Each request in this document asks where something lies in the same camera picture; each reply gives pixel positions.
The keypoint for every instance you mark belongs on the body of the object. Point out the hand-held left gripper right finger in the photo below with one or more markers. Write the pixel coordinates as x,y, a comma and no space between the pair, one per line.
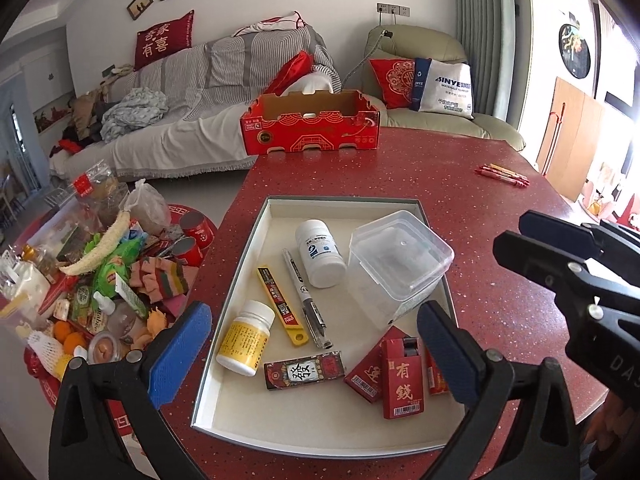
447,355

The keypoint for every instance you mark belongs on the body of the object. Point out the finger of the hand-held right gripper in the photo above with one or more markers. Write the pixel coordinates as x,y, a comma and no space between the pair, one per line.
550,225
530,255

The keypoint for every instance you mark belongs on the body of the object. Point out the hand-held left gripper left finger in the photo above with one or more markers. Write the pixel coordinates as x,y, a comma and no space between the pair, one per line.
182,355

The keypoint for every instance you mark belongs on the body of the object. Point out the slim red lighter black cap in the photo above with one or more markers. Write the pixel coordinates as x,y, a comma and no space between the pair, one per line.
436,375

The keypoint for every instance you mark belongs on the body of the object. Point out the narrow red case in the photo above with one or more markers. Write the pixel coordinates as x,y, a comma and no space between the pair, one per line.
404,380

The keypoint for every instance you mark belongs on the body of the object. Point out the white bottle yellow label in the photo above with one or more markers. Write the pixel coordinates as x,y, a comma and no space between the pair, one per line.
245,340

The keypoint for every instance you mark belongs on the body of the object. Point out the wide red case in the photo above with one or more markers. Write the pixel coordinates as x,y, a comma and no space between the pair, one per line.
365,370

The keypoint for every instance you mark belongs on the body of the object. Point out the clear plastic box cartoon label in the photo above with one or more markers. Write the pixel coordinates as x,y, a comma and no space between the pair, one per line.
400,265

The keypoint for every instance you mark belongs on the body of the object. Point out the yellow blade box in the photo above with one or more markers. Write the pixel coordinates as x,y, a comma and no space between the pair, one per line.
282,305

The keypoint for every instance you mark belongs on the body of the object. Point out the dark ornate case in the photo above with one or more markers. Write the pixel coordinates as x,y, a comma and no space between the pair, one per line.
305,371

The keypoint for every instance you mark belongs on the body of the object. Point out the clear white gel pen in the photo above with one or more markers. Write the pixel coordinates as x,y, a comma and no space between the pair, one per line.
305,295

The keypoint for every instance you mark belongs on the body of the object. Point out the shallow white tray box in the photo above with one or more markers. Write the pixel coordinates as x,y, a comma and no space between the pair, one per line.
310,420

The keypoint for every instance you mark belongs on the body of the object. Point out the white bottle blue logo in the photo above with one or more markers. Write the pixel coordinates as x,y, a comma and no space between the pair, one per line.
320,255

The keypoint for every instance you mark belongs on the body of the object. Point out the person's right hand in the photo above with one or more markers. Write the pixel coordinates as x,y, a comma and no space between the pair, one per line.
602,425

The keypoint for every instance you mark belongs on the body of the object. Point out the red pen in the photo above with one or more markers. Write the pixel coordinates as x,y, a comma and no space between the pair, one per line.
507,174
495,172
500,176

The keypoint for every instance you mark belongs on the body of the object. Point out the yellow pen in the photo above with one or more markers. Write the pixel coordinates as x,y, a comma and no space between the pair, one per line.
505,170

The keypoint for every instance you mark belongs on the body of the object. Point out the colourful striped cloth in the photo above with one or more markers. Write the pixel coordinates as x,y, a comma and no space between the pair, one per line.
165,277

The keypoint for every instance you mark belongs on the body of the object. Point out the wooden board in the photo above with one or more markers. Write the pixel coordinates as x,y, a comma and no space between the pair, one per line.
575,140

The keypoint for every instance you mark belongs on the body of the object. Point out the red drink can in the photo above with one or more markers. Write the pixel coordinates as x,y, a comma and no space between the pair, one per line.
187,251
196,227

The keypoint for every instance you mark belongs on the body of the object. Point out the green snack packet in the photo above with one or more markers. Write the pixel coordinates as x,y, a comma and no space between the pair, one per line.
117,270

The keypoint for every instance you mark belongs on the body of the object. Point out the pale green armchair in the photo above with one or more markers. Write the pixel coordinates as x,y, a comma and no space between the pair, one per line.
495,130

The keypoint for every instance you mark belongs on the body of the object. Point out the orange in foam net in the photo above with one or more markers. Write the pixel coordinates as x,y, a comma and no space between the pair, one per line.
67,337

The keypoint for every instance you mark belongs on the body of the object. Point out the dried loofah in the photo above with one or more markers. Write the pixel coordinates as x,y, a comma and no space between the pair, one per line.
100,250

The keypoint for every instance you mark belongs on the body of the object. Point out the cluttered side table items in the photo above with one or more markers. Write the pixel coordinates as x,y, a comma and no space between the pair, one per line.
185,210

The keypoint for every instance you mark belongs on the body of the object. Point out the grey plastic bag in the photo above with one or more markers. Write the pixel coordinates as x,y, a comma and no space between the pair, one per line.
147,205

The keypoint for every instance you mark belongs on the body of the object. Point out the white blue tote bag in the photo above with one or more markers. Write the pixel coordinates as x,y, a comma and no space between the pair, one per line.
445,90

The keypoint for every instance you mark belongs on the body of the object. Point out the clear bag red tag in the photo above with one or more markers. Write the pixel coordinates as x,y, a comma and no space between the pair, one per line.
90,187

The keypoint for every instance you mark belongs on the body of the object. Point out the white sofa throw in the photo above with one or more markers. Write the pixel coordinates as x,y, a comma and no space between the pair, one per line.
190,145

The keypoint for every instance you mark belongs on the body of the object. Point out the red patterned cushion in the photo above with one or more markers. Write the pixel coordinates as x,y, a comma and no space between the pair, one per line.
392,82

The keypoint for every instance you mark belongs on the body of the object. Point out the grey blue crumpled cloth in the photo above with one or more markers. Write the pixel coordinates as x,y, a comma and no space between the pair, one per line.
135,112

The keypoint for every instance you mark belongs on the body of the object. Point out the red cardboard fruit box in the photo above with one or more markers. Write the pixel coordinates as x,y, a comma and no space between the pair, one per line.
310,130

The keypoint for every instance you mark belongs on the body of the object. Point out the pile of dark clothes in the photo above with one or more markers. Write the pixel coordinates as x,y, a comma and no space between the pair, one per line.
82,115

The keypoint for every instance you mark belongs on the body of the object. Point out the landscape painting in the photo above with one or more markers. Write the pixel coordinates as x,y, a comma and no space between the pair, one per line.
50,115

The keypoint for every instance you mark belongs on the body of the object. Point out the grey striped sofa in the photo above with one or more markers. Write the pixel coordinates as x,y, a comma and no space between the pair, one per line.
225,70

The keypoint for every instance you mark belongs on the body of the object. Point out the plain red cushion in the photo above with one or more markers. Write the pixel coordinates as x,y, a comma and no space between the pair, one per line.
292,72

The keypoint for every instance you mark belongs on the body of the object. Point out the red cushion gold characters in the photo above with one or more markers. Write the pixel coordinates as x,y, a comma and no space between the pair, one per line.
164,40

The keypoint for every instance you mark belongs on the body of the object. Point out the white red-trimmed cloth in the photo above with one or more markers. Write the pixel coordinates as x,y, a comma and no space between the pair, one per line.
272,22

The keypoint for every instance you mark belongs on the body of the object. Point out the round black wall decoration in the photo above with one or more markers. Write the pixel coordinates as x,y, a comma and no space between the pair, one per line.
575,50

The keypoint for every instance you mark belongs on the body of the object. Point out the wall socket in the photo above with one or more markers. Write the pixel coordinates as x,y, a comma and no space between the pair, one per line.
393,9

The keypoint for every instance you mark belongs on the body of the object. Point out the small wooden picture frame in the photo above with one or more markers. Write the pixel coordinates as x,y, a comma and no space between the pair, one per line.
139,4

